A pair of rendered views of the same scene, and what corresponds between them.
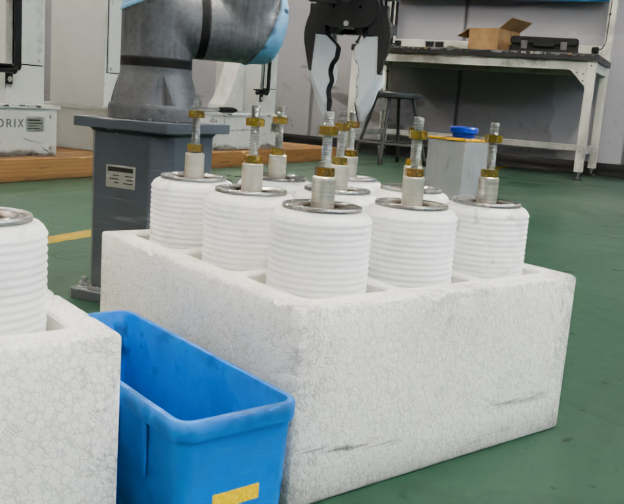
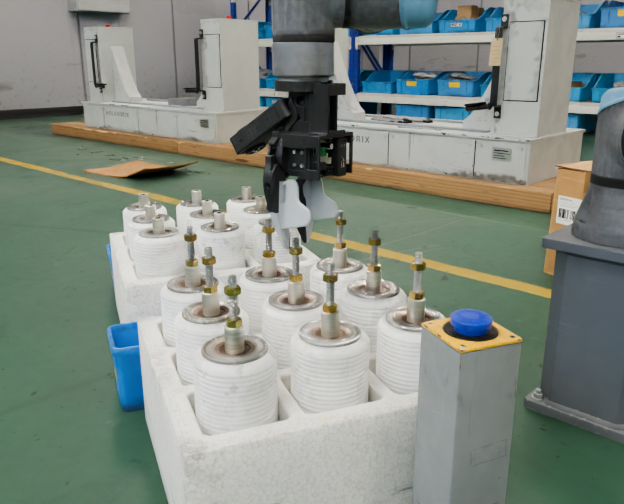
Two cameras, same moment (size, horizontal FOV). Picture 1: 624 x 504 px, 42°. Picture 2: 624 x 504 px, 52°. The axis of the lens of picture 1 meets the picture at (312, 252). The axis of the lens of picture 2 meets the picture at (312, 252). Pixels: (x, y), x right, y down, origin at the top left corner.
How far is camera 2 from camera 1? 1.44 m
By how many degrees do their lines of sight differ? 103
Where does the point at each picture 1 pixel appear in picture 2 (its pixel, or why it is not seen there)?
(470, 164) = (426, 359)
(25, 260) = (138, 249)
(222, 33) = not seen: outside the picture
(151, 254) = not seen: hidden behind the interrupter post
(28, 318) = (141, 271)
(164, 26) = (599, 143)
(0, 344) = (124, 271)
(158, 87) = (589, 203)
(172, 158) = (563, 273)
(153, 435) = (132, 334)
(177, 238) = not seen: hidden behind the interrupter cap
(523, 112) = not seen: outside the picture
